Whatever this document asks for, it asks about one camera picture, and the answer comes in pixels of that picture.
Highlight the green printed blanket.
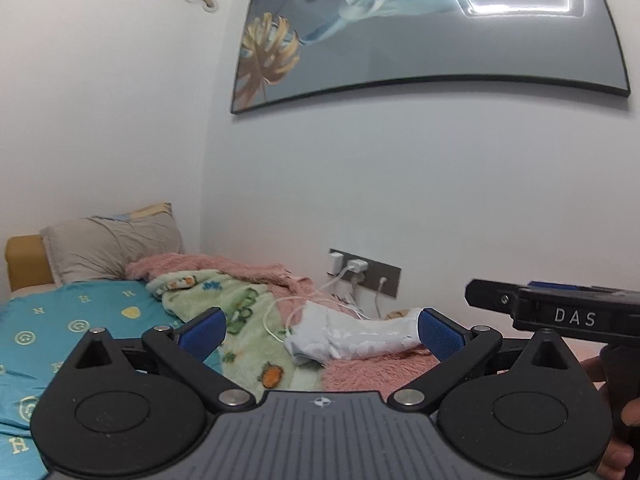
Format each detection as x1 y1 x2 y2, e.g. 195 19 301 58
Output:
146 269 326 391

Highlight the grey-beige pillow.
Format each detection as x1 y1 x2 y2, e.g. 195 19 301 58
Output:
40 210 186 283

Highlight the patterned pillow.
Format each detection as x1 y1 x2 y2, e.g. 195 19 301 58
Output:
92 203 173 222

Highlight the yellow headboard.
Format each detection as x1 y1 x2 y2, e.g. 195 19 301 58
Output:
5 234 56 293

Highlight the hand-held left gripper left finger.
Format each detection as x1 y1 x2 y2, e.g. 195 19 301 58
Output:
62 306 256 413

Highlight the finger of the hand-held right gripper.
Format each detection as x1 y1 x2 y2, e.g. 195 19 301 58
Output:
464 279 576 317

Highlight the person's right hand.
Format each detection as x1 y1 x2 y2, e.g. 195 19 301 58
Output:
580 354 640 480

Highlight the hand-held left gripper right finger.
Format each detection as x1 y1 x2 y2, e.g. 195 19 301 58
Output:
387 307 583 413

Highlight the pink fuzzy blanket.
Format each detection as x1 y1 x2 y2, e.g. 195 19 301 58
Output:
125 252 601 393

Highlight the grey wall outlet panel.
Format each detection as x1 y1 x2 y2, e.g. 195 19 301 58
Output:
328 248 402 299

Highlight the framed wall painting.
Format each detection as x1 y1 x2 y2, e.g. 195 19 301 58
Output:
230 0 631 115

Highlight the white polo shirt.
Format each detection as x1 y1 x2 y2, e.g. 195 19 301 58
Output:
284 302 426 366

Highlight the white charging cable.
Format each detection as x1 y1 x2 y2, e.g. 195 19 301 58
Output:
372 276 389 322
265 267 366 343

